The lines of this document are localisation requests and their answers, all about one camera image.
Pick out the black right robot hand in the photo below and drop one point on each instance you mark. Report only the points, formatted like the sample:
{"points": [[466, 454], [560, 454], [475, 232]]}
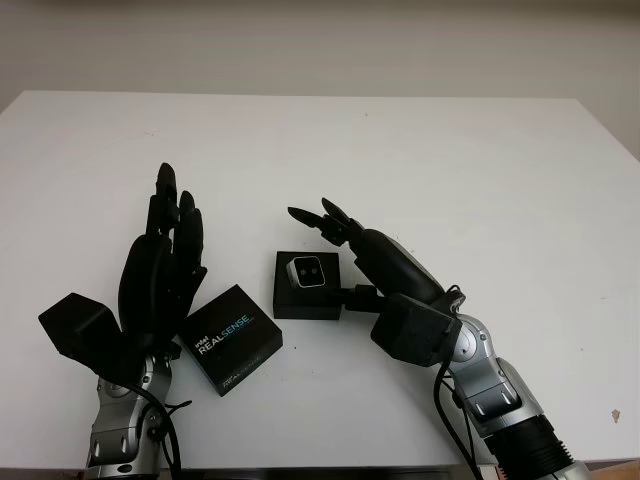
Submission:
{"points": [[395, 265]]}

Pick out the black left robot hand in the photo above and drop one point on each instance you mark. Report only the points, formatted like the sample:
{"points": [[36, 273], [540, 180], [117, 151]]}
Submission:
{"points": [[150, 285]]}

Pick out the small silver depth camera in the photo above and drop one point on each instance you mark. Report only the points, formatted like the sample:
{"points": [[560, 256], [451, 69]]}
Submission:
{"points": [[306, 272]]}

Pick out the black RealSense box lid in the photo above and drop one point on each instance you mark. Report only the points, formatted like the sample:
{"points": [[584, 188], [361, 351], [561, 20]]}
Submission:
{"points": [[235, 340]]}

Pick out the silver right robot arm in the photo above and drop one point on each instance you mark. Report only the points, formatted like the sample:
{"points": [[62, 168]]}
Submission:
{"points": [[495, 380]]}

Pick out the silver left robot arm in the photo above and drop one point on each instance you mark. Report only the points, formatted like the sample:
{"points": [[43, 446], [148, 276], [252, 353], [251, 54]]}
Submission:
{"points": [[117, 425]]}

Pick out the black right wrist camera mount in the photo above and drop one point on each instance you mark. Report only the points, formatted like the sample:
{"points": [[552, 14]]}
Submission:
{"points": [[415, 330]]}

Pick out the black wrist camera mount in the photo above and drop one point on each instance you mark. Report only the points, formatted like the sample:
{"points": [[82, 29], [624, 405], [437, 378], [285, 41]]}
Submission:
{"points": [[75, 325], [415, 330]]}

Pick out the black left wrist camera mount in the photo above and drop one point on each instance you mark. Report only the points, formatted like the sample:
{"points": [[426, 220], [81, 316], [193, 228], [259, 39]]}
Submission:
{"points": [[75, 325]]}

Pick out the black camera box base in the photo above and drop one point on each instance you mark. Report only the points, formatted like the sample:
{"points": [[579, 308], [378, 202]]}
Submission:
{"points": [[300, 307]]}

